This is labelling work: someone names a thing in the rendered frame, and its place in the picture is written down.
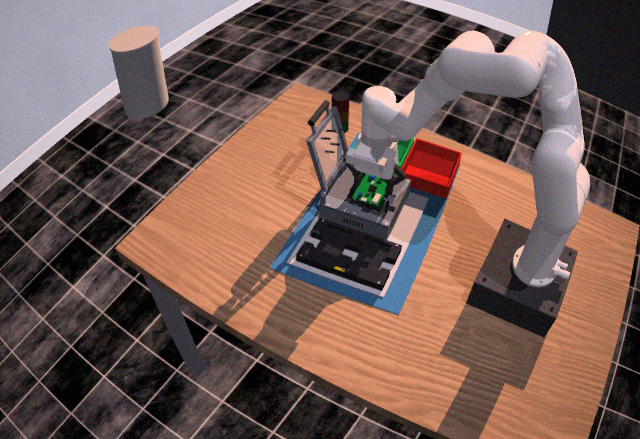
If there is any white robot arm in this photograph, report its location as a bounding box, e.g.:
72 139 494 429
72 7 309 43
346 31 590 287

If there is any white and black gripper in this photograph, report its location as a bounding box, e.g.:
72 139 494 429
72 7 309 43
343 142 407 199

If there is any green bin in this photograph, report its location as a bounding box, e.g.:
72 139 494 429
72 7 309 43
397 138 414 168

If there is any red bin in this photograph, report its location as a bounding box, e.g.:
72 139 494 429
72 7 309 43
401 138 462 199

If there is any green circuit board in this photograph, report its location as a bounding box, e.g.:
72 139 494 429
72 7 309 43
352 174 387 207

